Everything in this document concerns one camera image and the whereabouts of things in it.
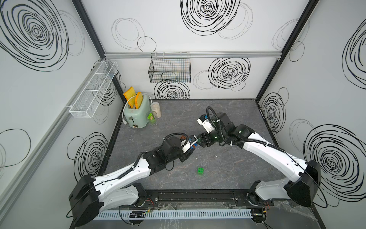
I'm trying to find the white slotted cable duct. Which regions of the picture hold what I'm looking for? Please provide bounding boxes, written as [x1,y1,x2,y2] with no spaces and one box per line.
[95,209,253,220]

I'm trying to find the green snack packet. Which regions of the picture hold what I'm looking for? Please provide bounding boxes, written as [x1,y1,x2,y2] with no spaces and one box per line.
[147,113,155,122]

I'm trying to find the black wire basket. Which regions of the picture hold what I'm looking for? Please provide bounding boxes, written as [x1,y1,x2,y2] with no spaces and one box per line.
[148,52,192,84]

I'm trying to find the clear spice jar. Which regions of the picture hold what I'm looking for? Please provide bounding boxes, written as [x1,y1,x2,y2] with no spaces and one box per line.
[151,102,162,118]

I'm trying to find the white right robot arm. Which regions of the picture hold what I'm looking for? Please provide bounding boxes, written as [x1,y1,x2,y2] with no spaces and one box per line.
[197,113,321,207]

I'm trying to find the right toy bread slice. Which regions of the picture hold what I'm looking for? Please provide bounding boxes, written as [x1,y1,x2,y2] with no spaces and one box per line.
[135,92,144,109]

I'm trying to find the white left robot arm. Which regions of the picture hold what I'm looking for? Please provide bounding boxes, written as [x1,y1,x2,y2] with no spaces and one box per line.
[67,133,198,229]

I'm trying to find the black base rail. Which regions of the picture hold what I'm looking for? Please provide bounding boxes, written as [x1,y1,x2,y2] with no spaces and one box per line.
[119,189,286,209]

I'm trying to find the toy bread slice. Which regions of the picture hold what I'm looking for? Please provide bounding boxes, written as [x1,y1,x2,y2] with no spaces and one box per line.
[123,87,136,108]
[135,92,144,109]

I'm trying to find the left toy bread slice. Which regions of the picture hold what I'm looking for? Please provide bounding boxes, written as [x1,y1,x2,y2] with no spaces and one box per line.
[123,87,136,108]

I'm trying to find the white mesh wall shelf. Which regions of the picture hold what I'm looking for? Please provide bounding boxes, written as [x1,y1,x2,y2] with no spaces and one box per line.
[69,60,118,119]

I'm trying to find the mint green toaster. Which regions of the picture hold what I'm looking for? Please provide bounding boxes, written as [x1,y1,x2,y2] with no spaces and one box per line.
[123,93,152,128]

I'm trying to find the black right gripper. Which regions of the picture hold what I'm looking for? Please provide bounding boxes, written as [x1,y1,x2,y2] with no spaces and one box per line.
[193,127,226,147]

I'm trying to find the bright green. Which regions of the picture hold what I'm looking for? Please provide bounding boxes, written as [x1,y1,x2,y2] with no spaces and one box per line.
[197,167,204,176]

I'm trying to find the clear drinking glass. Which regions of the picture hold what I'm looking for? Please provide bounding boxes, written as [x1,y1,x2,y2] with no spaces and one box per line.
[147,111,157,126]

